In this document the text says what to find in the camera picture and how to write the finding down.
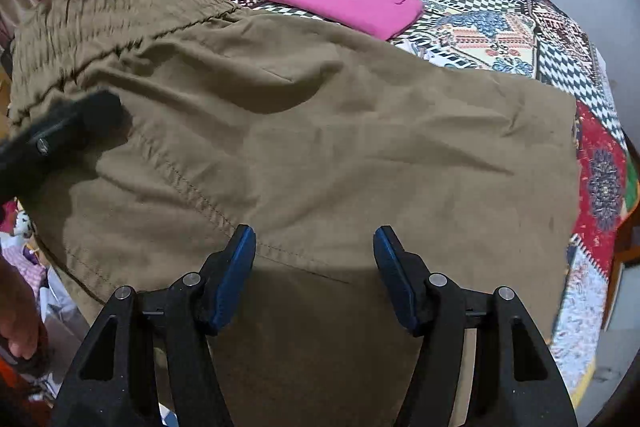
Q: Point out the pink checked cloth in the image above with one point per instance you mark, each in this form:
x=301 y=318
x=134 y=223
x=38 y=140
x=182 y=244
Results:
x=32 y=267

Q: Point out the patchwork patterned blanket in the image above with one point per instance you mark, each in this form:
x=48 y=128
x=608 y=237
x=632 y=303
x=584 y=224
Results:
x=500 y=7

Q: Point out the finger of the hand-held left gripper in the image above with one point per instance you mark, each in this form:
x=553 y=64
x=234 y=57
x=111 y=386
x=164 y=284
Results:
x=75 y=122

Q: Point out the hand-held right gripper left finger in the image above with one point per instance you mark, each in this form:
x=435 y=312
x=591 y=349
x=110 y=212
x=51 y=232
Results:
x=231 y=277

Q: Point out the person's left forearm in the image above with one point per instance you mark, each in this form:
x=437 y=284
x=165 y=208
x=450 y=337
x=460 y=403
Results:
x=17 y=307

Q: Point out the pink folded garment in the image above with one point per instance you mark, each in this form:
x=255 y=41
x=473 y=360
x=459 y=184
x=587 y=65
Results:
x=345 y=2

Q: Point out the olive green pants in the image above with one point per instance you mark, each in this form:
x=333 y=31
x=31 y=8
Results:
x=350 y=132

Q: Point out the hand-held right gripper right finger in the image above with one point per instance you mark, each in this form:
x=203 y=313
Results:
x=396 y=277

